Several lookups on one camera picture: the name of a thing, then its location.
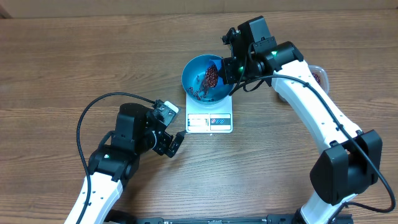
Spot blue plastic measuring scoop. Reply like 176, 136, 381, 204
203, 60, 223, 88

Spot red adzuki beans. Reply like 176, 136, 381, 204
187, 65, 218, 101

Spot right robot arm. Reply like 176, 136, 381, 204
219, 16, 382, 223

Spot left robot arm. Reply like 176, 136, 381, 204
65, 100, 185, 223

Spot teal metal bowl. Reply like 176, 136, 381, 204
182, 54, 234, 105

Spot white digital kitchen scale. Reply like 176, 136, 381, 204
185, 96, 233, 134

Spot clear plastic food container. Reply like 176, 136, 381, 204
274, 60, 330, 94

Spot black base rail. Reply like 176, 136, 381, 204
105, 210, 354, 224

